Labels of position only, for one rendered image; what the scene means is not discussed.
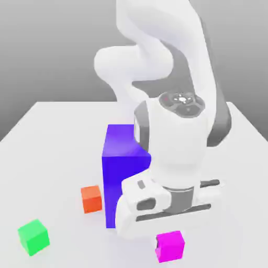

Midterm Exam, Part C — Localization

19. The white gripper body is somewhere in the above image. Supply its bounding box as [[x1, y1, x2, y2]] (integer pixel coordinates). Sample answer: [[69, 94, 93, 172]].
[[115, 195, 222, 240]]

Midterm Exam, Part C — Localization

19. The small orange cube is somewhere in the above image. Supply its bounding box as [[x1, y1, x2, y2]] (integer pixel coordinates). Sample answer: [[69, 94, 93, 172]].
[[80, 185, 103, 215]]

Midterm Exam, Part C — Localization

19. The small magenta cube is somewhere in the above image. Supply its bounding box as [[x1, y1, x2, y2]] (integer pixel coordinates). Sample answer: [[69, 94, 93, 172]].
[[154, 230, 186, 264]]

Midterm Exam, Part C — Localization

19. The small green cube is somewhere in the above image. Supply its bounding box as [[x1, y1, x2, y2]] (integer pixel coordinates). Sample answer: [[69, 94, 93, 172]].
[[17, 218, 51, 256]]

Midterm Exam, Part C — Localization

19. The large blue box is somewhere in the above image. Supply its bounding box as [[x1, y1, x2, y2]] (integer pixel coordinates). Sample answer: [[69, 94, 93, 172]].
[[101, 124, 152, 229]]

